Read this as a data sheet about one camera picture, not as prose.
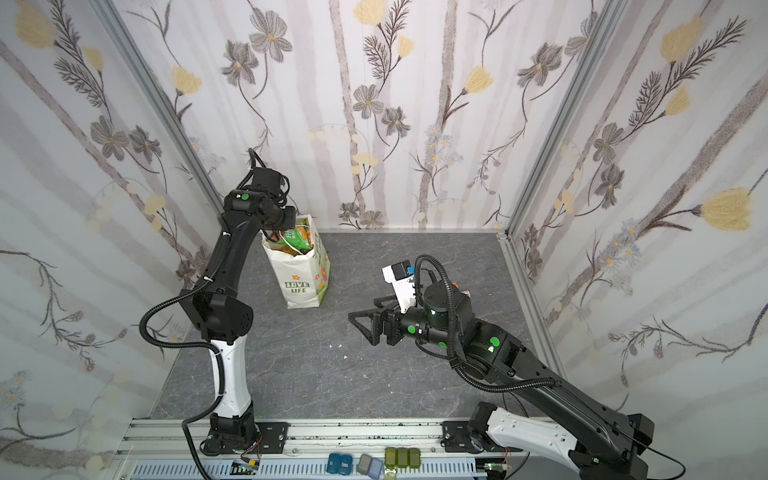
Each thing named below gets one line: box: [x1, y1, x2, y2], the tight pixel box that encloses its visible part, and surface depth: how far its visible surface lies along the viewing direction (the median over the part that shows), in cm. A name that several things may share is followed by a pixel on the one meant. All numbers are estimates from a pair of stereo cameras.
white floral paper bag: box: [261, 214, 331, 309], surface depth 88 cm
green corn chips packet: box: [277, 229, 311, 251], surface depth 86 cm
